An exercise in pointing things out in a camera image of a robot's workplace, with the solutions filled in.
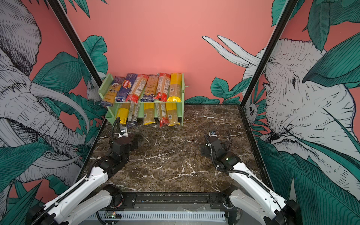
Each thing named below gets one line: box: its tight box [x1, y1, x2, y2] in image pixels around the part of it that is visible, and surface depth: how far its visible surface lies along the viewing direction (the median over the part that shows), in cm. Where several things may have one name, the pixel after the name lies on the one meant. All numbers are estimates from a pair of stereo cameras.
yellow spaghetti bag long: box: [166, 72, 183, 103], surface depth 89 cm
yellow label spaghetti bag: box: [116, 102, 131, 125], surface depth 97 cm
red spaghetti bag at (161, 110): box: [155, 102, 171, 128], surface depth 94 cm
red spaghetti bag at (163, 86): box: [153, 72, 171, 102], surface depth 90 cm
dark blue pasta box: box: [114, 73, 138, 103], surface depth 90 cm
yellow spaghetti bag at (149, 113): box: [142, 102, 156, 126], surface depth 95 cm
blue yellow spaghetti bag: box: [99, 75, 124, 107], surface depth 87 cm
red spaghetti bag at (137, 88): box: [125, 73, 149, 104], surface depth 88 cm
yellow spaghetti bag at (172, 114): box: [165, 102, 180, 127], surface depth 96 cm
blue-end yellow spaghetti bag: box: [140, 74, 159, 102], surface depth 90 cm
